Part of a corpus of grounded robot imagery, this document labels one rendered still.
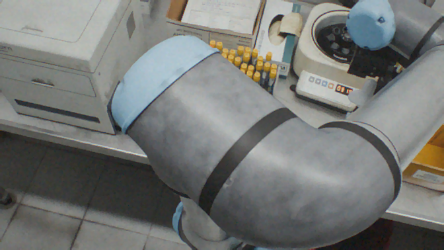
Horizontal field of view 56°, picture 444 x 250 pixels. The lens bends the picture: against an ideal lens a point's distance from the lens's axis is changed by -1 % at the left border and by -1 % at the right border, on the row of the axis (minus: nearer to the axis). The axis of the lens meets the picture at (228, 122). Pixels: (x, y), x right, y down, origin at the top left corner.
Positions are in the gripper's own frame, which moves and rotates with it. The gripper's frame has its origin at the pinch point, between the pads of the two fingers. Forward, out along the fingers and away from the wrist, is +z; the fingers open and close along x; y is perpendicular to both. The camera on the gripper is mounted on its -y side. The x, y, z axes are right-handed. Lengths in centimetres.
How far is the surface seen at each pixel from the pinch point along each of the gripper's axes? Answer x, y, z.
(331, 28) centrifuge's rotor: -28.4, 10.3, 10.4
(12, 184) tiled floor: 14, 126, 108
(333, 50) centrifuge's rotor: -20.1, 8.5, 10.2
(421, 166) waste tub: 6.8, -17.1, 12.2
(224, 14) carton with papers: -28, 41, 15
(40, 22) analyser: 12, 70, -9
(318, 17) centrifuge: -29.4, 14.7, 8.7
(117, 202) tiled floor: 7, 77, 108
